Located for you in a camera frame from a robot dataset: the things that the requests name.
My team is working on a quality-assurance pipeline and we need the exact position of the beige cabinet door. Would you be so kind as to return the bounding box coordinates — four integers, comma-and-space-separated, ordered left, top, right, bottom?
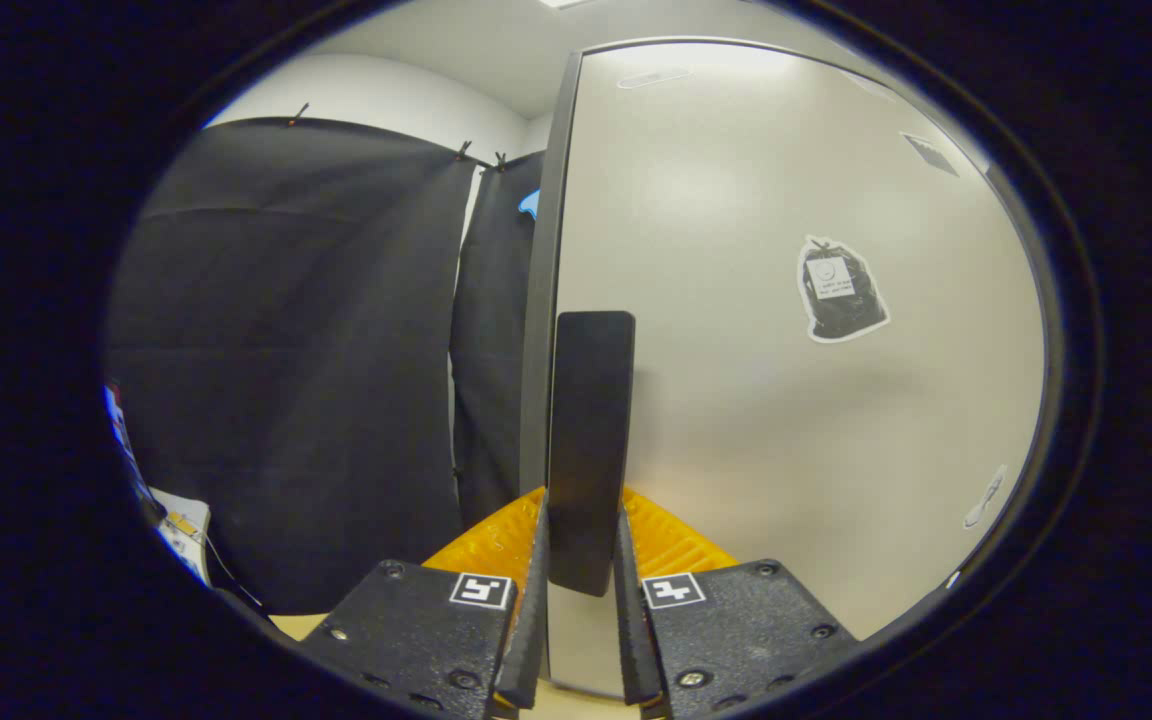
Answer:
546, 40, 1047, 701

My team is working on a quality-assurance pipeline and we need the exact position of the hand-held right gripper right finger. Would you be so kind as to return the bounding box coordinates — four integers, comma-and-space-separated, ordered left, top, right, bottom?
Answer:
614, 487, 859, 720

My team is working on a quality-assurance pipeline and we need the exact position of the white and blue equipment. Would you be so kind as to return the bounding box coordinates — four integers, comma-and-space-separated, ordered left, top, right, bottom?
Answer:
104, 380, 212, 588

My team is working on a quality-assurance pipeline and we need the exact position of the black backdrop cloth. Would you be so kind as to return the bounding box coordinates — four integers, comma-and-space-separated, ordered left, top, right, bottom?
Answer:
104, 117, 547, 616

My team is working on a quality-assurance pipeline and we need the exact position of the black cabinet door handle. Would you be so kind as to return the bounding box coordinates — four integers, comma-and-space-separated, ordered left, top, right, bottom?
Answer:
546, 310, 637, 598

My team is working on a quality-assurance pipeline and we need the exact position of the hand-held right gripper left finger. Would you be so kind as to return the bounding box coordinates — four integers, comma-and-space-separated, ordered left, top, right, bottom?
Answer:
298, 490, 549, 720

